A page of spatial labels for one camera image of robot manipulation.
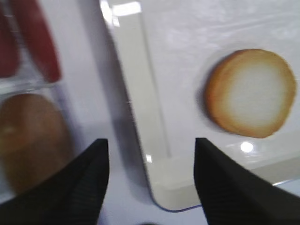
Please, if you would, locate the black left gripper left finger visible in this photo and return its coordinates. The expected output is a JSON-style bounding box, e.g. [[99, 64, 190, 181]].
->
[[0, 139, 109, 225]]

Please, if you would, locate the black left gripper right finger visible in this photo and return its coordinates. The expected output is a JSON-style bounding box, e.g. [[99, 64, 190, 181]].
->
[[194, 138, 300, 225]]

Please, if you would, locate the round bread slice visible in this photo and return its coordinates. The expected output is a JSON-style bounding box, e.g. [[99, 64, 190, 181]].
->
[[203, 49, 297, 138]]

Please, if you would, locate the brown bread bun in rack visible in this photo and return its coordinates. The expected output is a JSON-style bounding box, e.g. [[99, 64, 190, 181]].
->
[[0, 93, 74, 194]]

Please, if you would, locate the clear acrylic food rack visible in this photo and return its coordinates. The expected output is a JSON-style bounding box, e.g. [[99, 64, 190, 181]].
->
[[0, 0, 75, 203]]

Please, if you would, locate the white rectangular tray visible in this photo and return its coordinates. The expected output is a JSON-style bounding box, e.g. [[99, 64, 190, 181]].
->
[[100, 0, 300, 211]]

